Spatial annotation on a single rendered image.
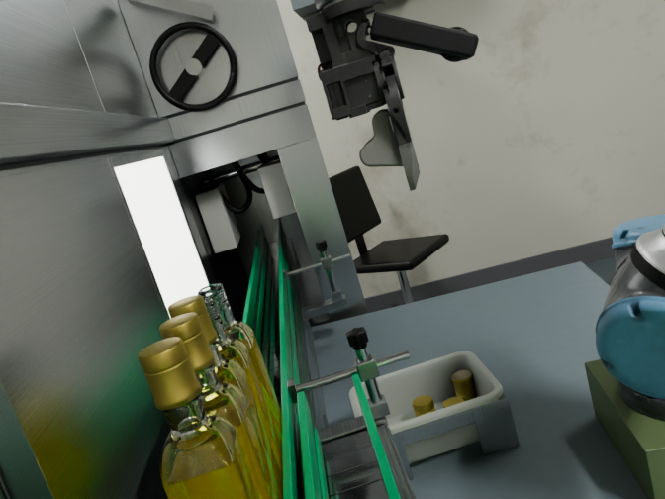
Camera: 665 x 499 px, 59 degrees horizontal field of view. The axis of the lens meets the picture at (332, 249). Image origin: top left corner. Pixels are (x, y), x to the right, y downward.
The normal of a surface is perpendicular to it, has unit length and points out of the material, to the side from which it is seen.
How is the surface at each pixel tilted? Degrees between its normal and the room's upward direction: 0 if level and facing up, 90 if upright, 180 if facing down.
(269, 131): 90
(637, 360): 98
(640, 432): 3
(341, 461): 0
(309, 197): 90
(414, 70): 90
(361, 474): 0
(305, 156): 90
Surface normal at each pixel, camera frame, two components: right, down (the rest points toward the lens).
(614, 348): -0.52, 0.47
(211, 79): 0.09, 0.20
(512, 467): -0.29, -0.93
